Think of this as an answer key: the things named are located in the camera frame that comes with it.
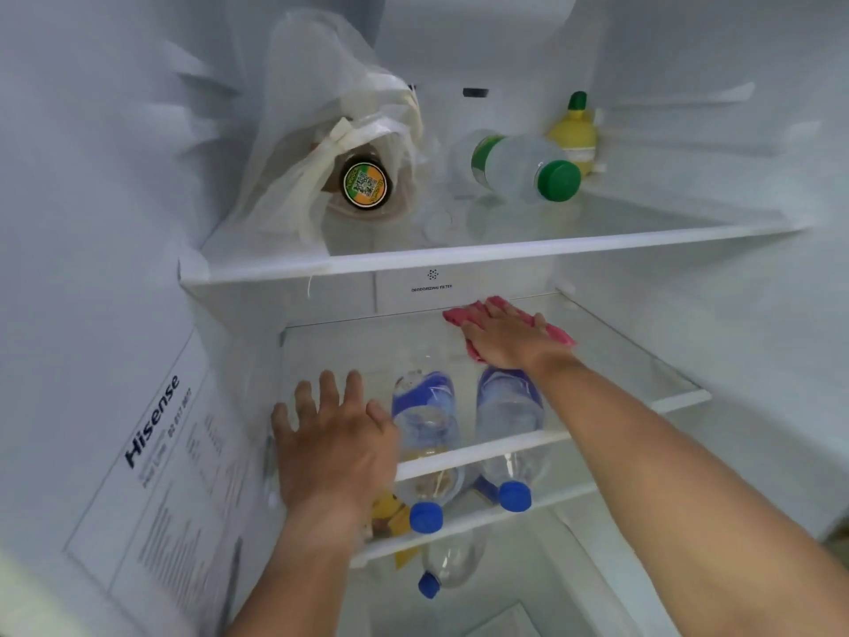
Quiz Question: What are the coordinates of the person's right hand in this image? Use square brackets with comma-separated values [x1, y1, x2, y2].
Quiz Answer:
[459, 302, 566, 371]

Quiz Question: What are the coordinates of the person's left hand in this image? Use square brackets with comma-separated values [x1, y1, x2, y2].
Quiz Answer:
[271, 369, 401, 519]

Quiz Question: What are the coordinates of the pink cleaning cloth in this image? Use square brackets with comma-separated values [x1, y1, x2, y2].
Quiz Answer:
[442, 295, 577, 363]

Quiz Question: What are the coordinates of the person's right forearm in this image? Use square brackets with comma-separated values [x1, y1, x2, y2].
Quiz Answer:
[528, 350, 849, 637]

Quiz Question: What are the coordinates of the person's left forearm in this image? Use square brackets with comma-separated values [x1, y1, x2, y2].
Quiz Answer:
[224, 499, 400, 637]

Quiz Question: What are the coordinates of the blue-label water bottle blue cap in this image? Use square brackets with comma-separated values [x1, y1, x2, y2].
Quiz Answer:
[389, 369, 467, 535]
[474, 365, 552, 514]

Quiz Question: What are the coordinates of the white fridge filter cover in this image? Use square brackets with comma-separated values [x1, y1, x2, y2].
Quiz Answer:
[374, 261, 559, 314]

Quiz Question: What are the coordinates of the glass fridge shelf white trim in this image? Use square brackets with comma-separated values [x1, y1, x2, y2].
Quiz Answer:
[345, 483, 599, 568]
[277, 292, 715, 486]
[178, 184, 818, 287]

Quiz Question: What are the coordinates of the yellow packet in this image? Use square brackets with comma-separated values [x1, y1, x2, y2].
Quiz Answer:
[367, 489, 420, 568]

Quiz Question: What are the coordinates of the white printed info sticker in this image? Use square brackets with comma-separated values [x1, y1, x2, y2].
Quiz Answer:
[62, 330, 268, 637]

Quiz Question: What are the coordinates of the clear water bottle blue cap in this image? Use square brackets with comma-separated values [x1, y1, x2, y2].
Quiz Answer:
[417, 528, 489, 600]

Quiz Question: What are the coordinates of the clear bottle with green cap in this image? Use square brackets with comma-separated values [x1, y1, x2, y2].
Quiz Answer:
[450, 130, 583, 204]

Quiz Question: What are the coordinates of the dark jar with labelled lid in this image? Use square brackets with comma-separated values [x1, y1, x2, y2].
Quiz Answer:
[322, 148, 393, 214]

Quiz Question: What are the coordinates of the yellow lemon-shaped squeeze bottle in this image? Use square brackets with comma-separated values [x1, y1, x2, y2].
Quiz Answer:
[544, 91, 602, 177]

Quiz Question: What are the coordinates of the white translucent plastic bag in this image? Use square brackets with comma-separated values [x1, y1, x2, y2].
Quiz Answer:
[234, 9, 427, 250]

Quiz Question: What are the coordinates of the white refrigerator interior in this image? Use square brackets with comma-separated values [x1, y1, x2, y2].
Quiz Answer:
[0, 0, 849, 637]

